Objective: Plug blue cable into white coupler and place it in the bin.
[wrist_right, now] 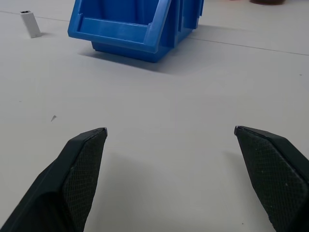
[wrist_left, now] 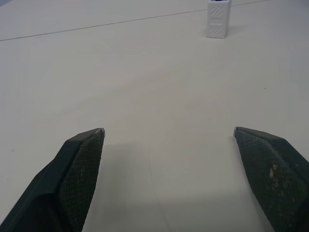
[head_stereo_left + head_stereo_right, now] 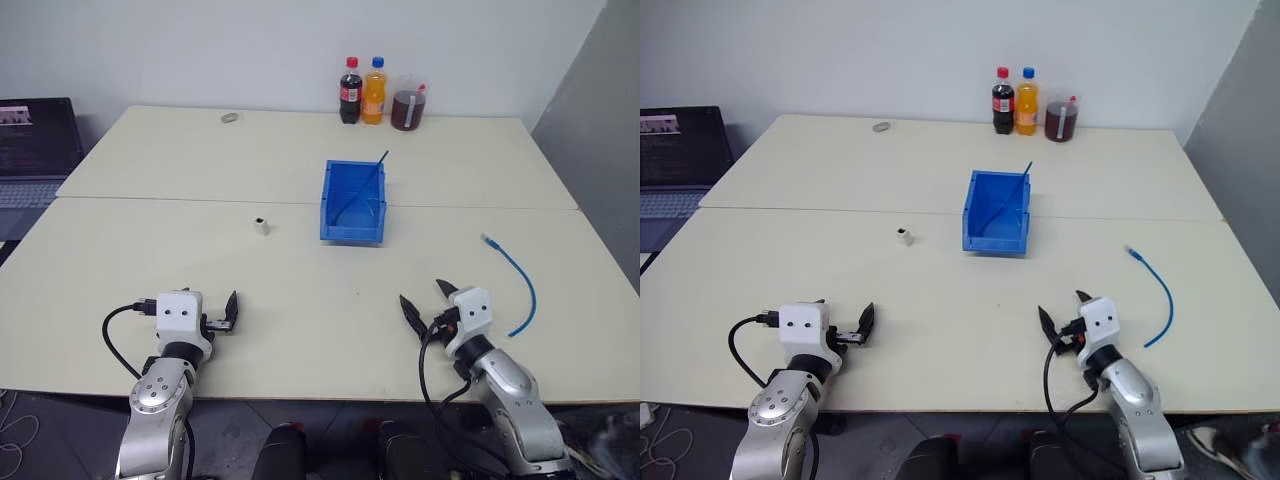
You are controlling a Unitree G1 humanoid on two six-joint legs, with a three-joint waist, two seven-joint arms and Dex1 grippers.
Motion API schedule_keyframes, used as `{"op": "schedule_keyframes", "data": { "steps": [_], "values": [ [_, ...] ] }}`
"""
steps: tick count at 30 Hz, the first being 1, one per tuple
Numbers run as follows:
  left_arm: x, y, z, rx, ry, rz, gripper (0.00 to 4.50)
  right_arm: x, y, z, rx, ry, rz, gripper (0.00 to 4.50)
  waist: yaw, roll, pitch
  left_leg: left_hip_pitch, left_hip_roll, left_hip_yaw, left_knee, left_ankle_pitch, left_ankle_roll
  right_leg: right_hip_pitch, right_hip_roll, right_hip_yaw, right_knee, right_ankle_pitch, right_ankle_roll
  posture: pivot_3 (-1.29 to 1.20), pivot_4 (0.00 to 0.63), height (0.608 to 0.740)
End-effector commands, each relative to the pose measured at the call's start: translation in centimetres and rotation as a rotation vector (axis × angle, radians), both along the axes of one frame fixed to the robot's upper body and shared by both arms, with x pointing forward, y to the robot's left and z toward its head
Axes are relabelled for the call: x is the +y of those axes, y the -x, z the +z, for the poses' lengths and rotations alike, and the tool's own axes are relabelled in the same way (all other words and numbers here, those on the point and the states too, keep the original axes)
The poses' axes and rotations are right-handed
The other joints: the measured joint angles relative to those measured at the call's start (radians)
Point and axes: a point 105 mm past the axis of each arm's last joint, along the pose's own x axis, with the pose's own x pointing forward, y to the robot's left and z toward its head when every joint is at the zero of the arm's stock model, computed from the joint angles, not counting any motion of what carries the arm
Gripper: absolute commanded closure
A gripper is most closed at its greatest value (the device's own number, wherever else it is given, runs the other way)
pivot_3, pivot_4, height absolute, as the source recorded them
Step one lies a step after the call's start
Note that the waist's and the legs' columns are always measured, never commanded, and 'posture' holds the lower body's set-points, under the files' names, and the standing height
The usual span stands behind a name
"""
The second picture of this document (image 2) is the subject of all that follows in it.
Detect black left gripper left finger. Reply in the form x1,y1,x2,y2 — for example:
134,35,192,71
0,128,106,232

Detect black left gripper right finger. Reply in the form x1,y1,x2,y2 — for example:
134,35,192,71
233,126,309,232

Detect white plastic block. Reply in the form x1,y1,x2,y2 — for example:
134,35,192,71
206,0,232,39

